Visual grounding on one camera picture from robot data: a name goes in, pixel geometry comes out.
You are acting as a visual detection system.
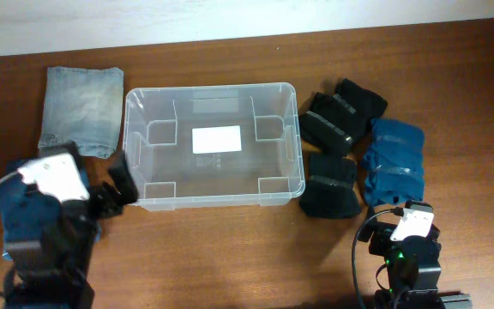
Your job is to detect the dark blue jeans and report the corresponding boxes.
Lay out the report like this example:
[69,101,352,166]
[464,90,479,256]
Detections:
[0,174,61,262]

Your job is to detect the blue taped garment bundle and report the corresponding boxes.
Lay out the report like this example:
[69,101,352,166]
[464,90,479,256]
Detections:
[361,118,425,207]

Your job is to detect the clear plastic storage container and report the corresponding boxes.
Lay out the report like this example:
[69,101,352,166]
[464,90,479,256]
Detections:
[123,82,305,211]

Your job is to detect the black garment bundle upper right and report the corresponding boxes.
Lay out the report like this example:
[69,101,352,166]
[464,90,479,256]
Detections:
[335,78,388,118]

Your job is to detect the black garment bundle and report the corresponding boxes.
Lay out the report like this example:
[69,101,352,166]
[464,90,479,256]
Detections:
[335,78,388,118]
[299,153,361,220]

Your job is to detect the black garment bundle taped middle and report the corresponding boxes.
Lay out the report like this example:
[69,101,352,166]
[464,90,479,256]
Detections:
[298,93,369,157]

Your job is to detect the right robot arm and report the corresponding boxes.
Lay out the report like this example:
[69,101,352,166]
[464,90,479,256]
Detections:
[356,219,473,309]

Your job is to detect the white label in container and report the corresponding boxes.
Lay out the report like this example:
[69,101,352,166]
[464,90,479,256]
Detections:
[192,125,242,155]

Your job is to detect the black garment bundle lower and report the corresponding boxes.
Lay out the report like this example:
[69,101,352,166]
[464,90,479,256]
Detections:
[299,153,361,220]

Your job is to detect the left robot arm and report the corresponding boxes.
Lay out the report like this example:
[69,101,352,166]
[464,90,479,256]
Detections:
[0,142,139,308]

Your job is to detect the light blue jeans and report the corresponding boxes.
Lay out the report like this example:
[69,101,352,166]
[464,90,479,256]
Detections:
[38,66,124,159]

